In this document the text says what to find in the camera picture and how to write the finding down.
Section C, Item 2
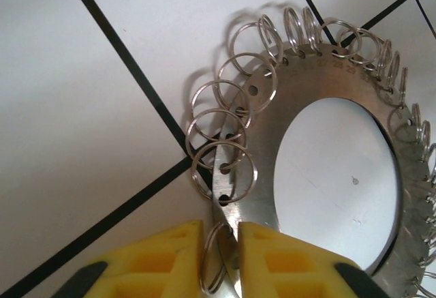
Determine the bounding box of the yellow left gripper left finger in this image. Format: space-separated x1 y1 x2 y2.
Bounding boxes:
60 219 205 298

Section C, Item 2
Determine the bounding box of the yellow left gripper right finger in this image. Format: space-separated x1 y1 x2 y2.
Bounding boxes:
238 221 389 298

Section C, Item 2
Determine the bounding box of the metal coil spring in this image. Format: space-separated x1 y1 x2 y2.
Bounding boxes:
211 44 436 298

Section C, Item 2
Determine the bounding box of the silver split key ring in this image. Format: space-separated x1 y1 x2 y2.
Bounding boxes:
282 5 305 55
203 222 233 294
301 5 324 57
320 19 358 57
185 108 247 173
190 78 253 137
230 20 277 70
216 51 279 107
191 140 257 207

